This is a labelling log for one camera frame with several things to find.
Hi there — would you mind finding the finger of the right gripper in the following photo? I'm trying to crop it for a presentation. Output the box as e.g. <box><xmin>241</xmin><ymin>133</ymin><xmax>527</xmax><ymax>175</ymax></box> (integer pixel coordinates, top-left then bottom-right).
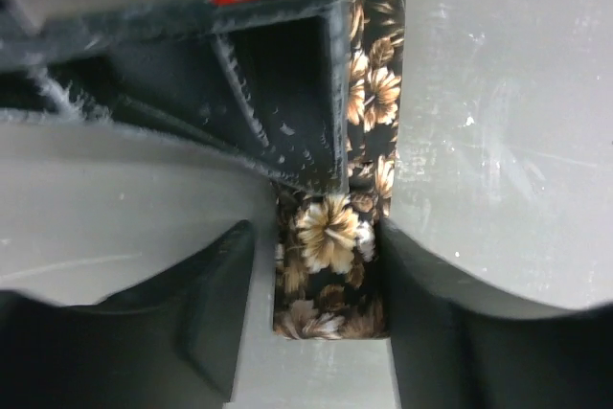
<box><xmin>1</xmin><ymin>0</ymin><xmax>349</xmax><ymax>194</ymax></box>

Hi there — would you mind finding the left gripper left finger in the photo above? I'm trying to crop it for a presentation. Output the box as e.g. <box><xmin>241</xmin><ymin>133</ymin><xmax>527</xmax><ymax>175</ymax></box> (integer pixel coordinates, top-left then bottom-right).
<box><xmin>1</xmin><ymin>220</ymin><xmax>256</xmax><ymax>408</ymax></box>

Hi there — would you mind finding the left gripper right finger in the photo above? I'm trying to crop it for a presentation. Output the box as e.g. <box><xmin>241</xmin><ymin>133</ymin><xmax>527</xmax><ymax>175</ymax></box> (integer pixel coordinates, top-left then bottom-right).
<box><xmin>377</xmin><ymin>219</ymin><xmax>612</xmax><ymax>408</ymax></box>

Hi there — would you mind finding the brown floral tie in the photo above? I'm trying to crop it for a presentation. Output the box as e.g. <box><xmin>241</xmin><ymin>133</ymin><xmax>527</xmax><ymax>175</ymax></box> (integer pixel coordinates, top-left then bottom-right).
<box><xmin>272</xmin><ymin>0</ymin><xmax>405</xmax><ymax>340</ymax></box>

